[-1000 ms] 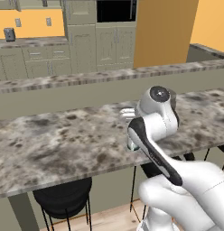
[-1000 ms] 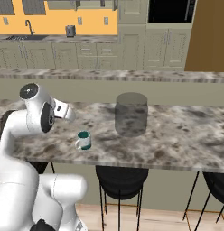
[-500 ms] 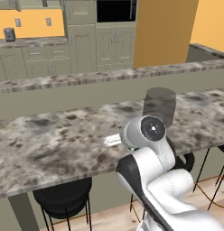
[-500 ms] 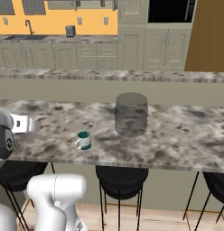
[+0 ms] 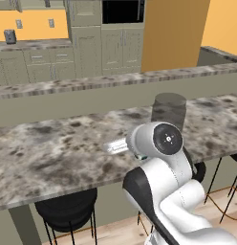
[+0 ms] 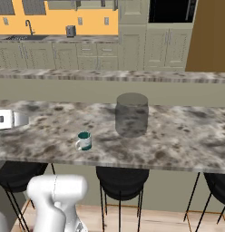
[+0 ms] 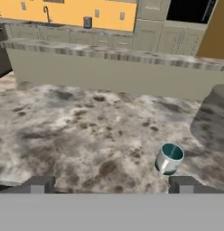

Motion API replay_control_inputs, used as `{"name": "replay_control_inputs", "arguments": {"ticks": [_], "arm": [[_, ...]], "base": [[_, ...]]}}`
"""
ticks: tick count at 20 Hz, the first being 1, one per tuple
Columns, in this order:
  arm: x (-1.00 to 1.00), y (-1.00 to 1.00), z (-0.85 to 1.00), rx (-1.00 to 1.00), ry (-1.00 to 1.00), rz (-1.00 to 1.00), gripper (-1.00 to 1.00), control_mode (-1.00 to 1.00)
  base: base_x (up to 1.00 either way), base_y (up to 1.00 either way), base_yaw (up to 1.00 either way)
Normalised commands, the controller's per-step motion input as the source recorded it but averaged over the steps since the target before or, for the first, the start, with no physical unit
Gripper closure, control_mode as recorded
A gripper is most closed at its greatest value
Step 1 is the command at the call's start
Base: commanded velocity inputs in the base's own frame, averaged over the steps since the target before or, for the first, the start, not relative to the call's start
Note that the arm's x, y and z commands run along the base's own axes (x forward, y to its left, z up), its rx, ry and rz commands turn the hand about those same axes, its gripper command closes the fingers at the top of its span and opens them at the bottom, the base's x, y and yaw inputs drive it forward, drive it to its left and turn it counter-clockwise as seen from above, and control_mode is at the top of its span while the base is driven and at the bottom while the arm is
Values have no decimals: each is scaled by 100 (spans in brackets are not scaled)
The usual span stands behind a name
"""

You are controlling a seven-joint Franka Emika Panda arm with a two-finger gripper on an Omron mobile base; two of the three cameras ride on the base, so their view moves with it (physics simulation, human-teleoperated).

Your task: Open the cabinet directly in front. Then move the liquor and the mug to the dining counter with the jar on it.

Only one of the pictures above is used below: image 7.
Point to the kitchen island with marble top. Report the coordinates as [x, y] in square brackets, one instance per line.
[116, 70]

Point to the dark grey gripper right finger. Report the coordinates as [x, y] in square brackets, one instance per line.
[184, 184]

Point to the beige tall cabinet unit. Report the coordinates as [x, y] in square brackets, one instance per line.
[169, 30]

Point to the metal sink tap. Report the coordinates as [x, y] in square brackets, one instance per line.
[47, 13]

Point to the small grey countertop appliance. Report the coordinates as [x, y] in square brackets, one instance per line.
[87, 22]

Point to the dark grey appliance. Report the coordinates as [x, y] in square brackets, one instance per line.
[2, 52]

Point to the white mug with teal inside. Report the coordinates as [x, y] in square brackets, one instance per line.
[168, 158]

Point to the black built-in oven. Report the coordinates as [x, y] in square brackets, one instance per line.
[190, 10]

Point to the beige base cabinet run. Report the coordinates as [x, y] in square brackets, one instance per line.
[71, 36]

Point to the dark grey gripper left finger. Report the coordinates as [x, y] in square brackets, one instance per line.
[38, 184]

